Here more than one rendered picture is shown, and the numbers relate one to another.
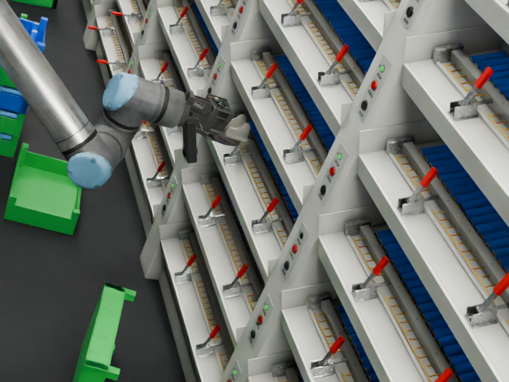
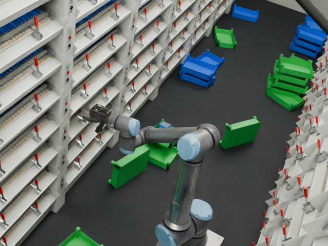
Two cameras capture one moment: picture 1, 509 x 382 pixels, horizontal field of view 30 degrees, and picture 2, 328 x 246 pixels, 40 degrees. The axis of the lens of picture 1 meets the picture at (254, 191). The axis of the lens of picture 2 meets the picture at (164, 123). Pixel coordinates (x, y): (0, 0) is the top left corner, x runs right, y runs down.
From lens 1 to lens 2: 371 cm
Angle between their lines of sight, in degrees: 100
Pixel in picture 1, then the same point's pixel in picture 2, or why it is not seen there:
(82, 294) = (99, 206)
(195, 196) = (70, 157)
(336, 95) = (115, 44)
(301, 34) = (90, 62)
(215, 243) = (86, 137)
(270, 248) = (110, 94)
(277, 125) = (95, 85)
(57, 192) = not seen: outside the picture
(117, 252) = (64, 219)
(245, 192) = not seen: hidden behind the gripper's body
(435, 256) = (152, 14)
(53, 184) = not seen: outside the picture
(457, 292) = (157, 10)
